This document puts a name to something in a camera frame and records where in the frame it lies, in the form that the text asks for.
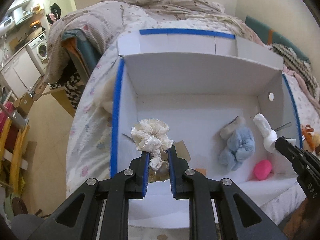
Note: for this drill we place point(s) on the light blue plush toy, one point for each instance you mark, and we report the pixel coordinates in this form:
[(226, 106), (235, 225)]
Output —
[(240, 144)]

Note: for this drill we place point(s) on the white washing machine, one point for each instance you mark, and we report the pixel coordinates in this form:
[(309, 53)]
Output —
[(37, 49)]

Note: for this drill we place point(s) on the beige fluffy cloth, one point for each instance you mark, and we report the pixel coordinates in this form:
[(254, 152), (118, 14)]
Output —
[(103, 98)]

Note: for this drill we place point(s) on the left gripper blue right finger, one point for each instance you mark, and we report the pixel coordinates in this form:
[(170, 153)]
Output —
[(171, 160)]

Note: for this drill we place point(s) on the white kitchen cabinet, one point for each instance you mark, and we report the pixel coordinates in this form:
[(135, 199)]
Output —
[(20, 73)]

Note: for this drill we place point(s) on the orange sponge piece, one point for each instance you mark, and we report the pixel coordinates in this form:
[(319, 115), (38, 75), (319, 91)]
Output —
[(201, 171)]

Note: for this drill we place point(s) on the orange and cream plush toy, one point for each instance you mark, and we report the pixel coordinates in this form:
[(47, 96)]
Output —
[(311, 141)]

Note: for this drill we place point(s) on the teal headboard cushion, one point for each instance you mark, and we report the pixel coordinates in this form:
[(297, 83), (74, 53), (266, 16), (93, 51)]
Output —
[(269, 36)]

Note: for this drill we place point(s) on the cream satin scrunchie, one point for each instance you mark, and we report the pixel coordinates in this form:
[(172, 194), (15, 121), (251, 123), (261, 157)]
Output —
[(150, 135)]

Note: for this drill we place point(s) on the blue and white cardboard box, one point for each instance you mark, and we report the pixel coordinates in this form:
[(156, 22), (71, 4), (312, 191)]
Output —
[(197, 82)]

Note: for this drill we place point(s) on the yellow wooden chair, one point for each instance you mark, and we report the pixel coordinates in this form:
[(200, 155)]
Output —
[(16, 156)]

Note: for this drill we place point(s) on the white patterned bed sheet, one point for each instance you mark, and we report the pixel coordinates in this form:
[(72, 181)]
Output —
[(89, 146)]

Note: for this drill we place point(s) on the striped knitted pillow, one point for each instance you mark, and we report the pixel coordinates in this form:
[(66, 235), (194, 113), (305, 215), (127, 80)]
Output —
[(293, 62)]

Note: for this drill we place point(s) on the beige rumpled blanket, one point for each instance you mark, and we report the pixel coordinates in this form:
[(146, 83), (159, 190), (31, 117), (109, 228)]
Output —
[(102, 22)]

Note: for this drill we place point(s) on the white sock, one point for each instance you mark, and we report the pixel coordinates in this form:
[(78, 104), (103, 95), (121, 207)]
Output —
[(269, 135)]

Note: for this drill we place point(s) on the pink rubber duck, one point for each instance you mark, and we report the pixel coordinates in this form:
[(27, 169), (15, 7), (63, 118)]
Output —
[(262, 169)]

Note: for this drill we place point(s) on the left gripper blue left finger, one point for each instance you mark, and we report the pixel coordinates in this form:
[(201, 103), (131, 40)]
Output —
[(143, 173)]

